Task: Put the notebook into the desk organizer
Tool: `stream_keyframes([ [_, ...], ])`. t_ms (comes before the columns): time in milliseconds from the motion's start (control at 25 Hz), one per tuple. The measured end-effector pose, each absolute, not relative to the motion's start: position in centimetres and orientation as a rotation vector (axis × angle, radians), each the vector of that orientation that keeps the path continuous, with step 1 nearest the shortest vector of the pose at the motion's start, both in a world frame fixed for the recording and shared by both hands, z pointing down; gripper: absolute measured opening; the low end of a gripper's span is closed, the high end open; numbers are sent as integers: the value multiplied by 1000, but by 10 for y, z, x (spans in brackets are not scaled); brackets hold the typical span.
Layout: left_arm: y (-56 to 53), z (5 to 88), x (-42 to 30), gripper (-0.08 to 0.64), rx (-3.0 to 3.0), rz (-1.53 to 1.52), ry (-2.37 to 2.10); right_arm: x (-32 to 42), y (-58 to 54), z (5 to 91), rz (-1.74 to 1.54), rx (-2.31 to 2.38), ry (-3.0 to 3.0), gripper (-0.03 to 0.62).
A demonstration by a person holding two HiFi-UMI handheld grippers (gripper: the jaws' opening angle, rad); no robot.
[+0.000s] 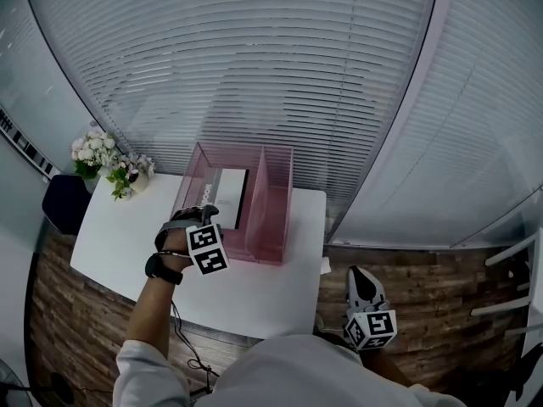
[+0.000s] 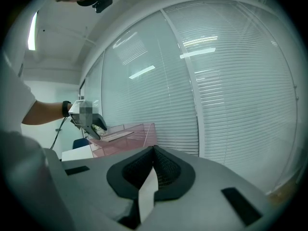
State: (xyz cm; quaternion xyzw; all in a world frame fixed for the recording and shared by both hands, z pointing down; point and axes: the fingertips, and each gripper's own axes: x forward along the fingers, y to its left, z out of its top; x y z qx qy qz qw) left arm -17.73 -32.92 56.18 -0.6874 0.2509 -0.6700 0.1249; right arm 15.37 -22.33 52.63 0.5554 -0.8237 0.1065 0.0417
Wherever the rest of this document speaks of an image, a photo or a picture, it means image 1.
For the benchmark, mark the pink flower bouquet in vase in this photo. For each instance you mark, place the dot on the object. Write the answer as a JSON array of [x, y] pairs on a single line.
[[131, 172]]

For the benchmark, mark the white window blinds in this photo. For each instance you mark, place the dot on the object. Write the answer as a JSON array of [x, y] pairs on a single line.
[[462, 121], [237, 57]]

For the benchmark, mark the person's white shirt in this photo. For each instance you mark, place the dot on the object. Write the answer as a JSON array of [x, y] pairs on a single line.
[[305, 375]]

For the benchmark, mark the white paper scrap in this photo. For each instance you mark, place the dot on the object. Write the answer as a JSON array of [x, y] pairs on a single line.
[[326, 265]]

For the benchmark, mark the black wristwatch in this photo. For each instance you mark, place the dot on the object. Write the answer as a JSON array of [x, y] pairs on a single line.
[[163, 271]]

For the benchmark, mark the pink transparent desk organizer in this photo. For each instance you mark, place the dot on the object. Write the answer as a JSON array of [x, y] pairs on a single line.
[[271, 223]]

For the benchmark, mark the dark blue chair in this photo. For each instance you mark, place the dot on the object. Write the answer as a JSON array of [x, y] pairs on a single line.
[[65, 202]]

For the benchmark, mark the black and white striped strip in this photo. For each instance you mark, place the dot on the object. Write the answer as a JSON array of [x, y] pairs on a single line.
[[25, 144]]

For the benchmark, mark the white and grey notebook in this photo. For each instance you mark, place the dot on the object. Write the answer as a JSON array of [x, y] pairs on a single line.
[[229, 193]]

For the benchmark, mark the white flower bouquet in vase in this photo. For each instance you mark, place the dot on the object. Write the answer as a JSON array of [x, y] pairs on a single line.
[[91, 146]]

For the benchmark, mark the person's left forearm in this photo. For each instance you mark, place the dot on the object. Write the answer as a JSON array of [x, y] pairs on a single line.
[[150, 308]]

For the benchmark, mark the person's right forearm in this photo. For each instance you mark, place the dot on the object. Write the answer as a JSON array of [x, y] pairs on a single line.
[[388, 367]]

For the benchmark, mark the person's left hand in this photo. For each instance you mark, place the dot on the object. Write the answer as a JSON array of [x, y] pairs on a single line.
[[176, 246]]

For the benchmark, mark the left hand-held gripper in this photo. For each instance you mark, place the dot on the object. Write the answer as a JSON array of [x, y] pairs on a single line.
[[208, 248]]

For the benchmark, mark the white frame rack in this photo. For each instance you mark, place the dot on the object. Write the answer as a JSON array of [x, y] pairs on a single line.
[[513, 286]]

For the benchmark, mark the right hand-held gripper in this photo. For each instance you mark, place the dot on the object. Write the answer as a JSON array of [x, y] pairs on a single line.
[[371, 322]]

